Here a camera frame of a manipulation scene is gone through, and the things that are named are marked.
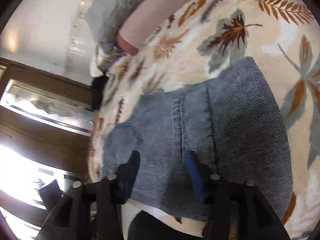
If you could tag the wooden door with glass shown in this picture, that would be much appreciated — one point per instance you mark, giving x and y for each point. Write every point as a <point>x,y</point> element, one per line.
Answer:
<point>35,140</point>

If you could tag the blue denim pants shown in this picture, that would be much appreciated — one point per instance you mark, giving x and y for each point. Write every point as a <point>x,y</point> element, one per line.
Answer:
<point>232,123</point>

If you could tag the grey quilted pillow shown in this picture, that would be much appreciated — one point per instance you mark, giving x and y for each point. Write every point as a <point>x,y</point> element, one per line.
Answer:
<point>105,17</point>

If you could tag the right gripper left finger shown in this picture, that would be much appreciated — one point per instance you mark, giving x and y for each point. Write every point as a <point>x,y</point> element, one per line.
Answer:
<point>92,208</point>

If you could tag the black garment at sofa edge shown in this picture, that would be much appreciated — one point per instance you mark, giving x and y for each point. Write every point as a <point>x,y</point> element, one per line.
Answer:
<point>97,88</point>

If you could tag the white cloth beside pillow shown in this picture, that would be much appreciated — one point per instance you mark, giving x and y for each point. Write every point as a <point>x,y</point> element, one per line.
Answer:
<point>96,66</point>

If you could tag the leaf pattern plush blanket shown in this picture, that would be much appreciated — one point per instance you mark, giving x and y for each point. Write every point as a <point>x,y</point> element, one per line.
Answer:
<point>203,38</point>

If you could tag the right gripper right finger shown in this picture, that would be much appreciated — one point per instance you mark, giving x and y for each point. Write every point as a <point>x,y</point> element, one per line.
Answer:
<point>235,209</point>

